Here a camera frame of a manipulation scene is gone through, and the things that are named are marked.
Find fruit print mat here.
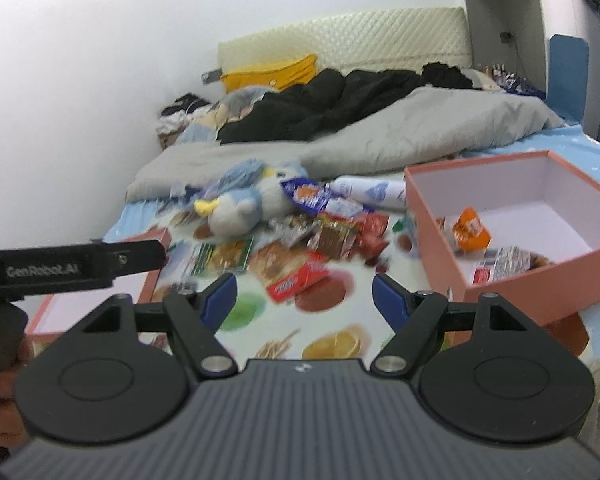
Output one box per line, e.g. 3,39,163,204
100,175,600,376

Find pile of clothes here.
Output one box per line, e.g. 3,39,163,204
156,92,221,149

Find black jacket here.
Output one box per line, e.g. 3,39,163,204
217,69,426,145

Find green snack packet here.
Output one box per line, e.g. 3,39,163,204
187,239,255,277

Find row of small bottles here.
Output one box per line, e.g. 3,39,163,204
480,62,547,97

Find small black garment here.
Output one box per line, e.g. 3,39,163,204
420,61,486,90

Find clear dark snack packet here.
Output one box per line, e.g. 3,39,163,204
269,214,317,251

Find red packet with white label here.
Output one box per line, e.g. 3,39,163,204
266,254,331,305

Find brown jerky strip packet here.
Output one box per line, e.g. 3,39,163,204
307,212,358,259

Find plush penguin toy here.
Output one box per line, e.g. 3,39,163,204
194,159,311,239

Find light blue star bedsheet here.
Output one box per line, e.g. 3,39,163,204
460,124,600,171

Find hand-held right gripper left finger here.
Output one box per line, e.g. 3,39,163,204
62,272,240,379

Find white wall cabinet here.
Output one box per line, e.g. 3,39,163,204
457,0,551,96

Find blue cracker packet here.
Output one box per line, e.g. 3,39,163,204
280,176,366,218

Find person's left hand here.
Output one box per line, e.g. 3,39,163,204
0,334,34,453

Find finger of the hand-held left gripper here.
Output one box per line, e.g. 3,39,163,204
101,239,165,282

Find grey blanket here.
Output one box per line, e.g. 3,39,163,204
125,85,566,202

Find yellow pillow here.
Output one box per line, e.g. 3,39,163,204
221,54,318,94

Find white spray bottle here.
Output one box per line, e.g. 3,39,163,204
330,175,411,209

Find pink box lid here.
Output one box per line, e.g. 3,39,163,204
25,227,173,337

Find red snack packet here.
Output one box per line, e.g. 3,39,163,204
355,211,392,257

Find cream quilted headboard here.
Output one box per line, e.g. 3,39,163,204
217,6,473,85

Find pink cardboard box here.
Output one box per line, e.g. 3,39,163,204
404,150,600,317

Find orange snack packet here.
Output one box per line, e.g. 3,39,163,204
452,207,494,252

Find light blue patterned bag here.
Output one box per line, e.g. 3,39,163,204
170,160,263,203

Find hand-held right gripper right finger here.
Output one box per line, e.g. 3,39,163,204
371,272,531,377

